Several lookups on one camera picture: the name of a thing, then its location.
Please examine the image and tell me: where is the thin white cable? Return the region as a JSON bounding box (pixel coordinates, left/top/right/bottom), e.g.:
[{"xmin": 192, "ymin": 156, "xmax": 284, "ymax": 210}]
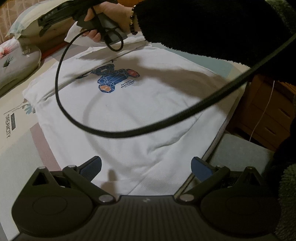
[{"xmin": 248, "ymin": 79, "xmax": 276, "ymax": 143}]

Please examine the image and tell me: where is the white printed sweatshirt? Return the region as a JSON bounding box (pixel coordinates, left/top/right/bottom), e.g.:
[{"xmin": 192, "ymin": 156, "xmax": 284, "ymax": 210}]
[{"xmin": 23, "ymin": 35, "xmax": 239, "ymax": 195}]

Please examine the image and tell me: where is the person black sleeve forearm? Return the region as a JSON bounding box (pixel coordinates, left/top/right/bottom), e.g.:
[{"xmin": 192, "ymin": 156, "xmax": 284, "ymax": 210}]
[{"xmin": 134, "ymin": 1, "xmax": 295, "ymax": 67}]

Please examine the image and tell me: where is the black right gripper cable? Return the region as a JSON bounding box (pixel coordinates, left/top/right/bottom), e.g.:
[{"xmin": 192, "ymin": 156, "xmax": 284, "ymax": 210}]
[{"xmin": 55, "ymin": 6, "xmax": 296, "ymax": 139}]

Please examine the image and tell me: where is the grey donut cushion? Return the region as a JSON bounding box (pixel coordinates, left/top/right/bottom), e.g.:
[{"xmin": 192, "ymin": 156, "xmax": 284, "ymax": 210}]
[{"xmin": 1, "ymin": 45, "xmax": 41, "ymax": 96}]

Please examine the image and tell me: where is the pink floral folded quilt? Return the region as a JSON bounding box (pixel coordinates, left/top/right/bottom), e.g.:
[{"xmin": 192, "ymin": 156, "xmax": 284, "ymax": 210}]
[{"xmin": 0, "ymin": 38, "xmax": 20, "ymax": 59}]

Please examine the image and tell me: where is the dark bead bracelet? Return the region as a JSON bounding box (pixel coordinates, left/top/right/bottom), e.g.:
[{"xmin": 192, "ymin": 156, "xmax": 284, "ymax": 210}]
[{"xmin": 128, "ymin": 4, "xmax": 139, "ymax": 36}]

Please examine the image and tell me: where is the person right hand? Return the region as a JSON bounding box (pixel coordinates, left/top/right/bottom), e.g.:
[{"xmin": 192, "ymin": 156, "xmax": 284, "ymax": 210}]
[{"xmin": 84, "ymin": 2, "xmax": 142, "ymax": 34}]

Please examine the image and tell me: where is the striped green white pillow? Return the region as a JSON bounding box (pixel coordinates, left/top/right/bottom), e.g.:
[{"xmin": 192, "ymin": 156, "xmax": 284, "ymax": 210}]
[{"xmin": 6, "ymin": 0, "xmax": 66, "ymax": 39}]

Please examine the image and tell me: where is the red folded cloth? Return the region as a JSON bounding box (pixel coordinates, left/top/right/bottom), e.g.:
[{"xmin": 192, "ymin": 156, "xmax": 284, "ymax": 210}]
[{"xmin": 41, "ymin": 42, "xmax": 67, "ymax": 60}]

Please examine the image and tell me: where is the wooden bedside nightstand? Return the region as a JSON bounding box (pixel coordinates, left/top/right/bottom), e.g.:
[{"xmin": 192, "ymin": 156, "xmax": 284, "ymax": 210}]
[{"xmin": 239, "ymin": 75, "xmax": 295, "ymax": 151}]

